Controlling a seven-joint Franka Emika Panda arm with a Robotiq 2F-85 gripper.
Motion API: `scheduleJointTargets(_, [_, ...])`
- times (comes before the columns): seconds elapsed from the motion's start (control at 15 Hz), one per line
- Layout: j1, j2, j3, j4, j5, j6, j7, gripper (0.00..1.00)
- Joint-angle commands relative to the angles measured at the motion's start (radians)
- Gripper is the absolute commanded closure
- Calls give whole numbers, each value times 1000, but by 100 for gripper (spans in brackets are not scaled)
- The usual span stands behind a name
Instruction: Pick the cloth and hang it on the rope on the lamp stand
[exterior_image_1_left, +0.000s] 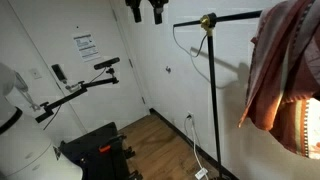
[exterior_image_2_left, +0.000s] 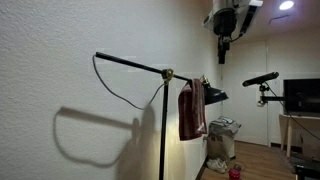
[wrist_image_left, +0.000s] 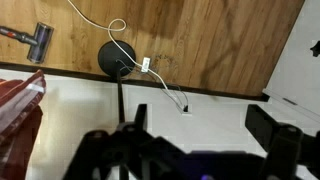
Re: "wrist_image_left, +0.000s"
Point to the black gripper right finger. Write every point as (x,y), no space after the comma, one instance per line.
(287,146)

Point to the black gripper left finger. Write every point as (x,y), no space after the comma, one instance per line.
(131,148)

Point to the red patterned cloth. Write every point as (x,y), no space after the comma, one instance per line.
(20,119)

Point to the black lamp stand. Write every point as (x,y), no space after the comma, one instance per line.
(116,59)

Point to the white door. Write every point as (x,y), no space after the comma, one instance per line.
(295,80)

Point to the grey vacuum cleaner head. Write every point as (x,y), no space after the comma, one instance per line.
(38,42)

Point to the white wall outlet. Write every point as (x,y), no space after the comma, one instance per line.
(186,110)

